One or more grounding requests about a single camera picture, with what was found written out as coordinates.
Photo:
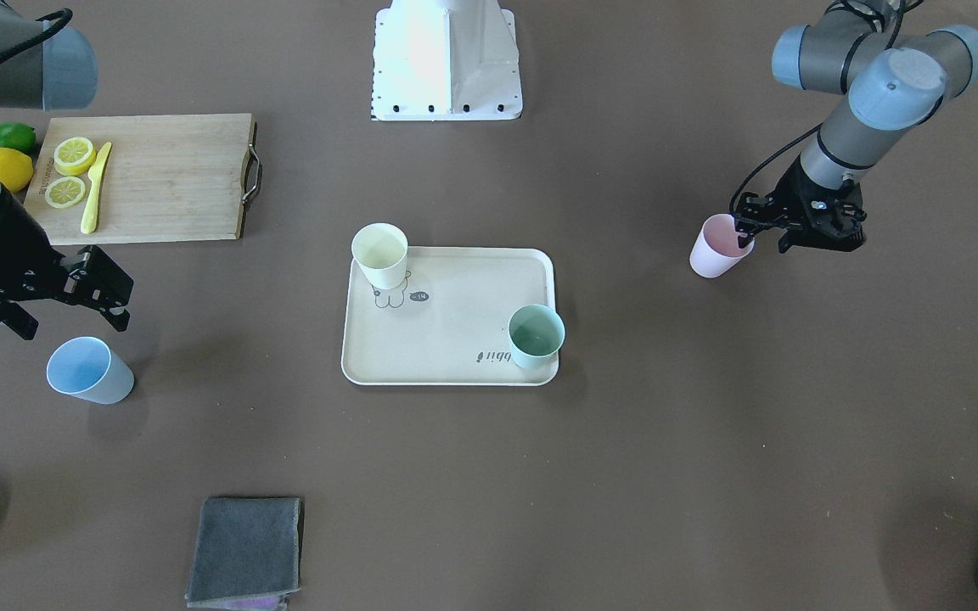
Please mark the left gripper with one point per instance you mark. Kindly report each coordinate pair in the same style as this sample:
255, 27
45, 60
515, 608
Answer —
792, 193

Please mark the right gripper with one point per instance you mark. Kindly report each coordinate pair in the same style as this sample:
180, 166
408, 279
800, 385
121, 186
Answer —
7, 240

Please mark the pink plastic cup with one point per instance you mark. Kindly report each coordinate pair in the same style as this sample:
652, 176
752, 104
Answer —
717, 248

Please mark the blue plastic cup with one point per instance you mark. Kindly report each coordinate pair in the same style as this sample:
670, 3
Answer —
88, 369

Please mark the green plastic cup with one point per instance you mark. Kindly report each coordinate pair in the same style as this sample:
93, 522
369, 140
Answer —
536, 333

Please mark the cream plastic cup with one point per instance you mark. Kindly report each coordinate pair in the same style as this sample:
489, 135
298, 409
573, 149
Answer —
381, 252

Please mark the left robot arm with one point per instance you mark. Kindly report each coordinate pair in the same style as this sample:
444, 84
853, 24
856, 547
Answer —
888, 85

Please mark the cream serving tray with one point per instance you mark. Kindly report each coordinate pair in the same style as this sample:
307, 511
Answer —
448, 323

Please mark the lemon half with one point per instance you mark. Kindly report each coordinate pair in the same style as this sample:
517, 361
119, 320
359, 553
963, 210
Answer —
73, 156
64, 192

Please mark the yellow plastic knife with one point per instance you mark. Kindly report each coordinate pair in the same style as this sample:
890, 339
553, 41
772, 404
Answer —
95, 174

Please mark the green lime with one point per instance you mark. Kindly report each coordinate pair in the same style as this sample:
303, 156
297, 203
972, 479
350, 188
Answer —
17, 136

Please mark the wooden cutting board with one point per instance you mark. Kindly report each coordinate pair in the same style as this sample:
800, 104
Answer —
168, 178

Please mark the dark grey folded cloth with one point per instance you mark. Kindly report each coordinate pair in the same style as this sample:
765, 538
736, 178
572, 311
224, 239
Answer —
246, 553

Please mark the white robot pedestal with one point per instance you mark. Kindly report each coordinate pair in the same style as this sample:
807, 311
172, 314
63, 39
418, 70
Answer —
446, 61

